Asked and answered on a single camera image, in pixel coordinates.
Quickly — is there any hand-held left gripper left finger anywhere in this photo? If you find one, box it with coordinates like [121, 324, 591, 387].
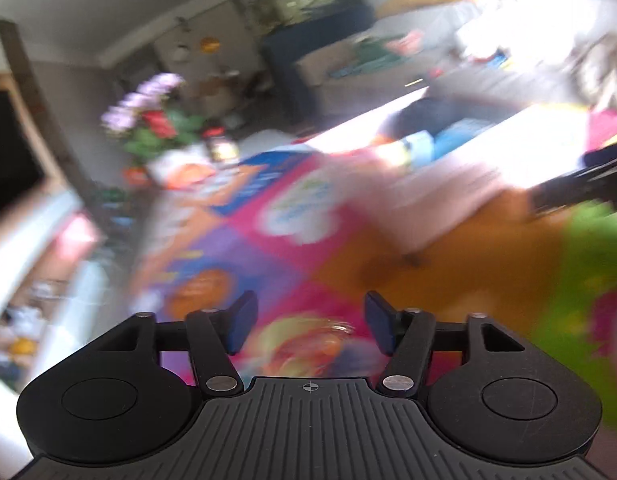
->
[88, 290, 260, 396]

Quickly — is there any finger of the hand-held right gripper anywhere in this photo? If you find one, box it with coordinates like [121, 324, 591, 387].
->
[530, 169, 617, 219]
[582, 141, 617, 173]

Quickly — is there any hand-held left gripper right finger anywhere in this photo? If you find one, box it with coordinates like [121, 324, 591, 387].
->
[364, 290, 540, 396]

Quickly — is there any pink cardboard box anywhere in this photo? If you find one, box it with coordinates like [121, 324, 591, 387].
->
[318, 91, 597, 257]

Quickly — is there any colourful printed desktop mat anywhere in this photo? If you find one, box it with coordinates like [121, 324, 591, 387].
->
[128, 107, 617, 441]

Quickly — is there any blue object in box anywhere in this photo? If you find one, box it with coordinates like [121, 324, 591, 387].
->
[408, 119, 495, 162]

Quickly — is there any grey sofa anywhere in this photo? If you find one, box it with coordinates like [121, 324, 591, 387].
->
[295, 0, 617, 113]

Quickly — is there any orange bowl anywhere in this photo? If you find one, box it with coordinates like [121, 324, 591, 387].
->
[163, 160, 220, 192]

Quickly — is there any glass jar with red lid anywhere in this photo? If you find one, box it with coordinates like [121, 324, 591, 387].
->
[204, 127, 240, 164]

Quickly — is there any dark fuzzy ball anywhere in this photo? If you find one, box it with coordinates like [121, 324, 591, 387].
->
[375, 97, 470, 144]

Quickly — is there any pink box on shelf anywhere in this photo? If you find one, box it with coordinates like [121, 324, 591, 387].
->
[52, 212, 102, 262]

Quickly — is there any potted purple orchid plant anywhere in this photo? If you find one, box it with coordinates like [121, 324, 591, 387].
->
[100, 73, 210, 182]

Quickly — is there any pink cloth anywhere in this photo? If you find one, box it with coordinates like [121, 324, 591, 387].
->
[385, 32, 425, 56]

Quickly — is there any beige dining chair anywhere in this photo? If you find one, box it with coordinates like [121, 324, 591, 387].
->
[198, 74, 240, 111]

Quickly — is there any green cloth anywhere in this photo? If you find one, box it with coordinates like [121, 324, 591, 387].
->
[350, 39, 405, 67]

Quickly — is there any dark blue cabinet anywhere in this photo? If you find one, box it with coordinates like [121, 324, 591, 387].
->
[260, 5, 377, 127]

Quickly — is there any black television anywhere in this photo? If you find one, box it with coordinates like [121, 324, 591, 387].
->
[0, 90, 45, 222]

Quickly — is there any white wall shelf unit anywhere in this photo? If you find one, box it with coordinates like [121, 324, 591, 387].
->
[0, 175, 110, 397]

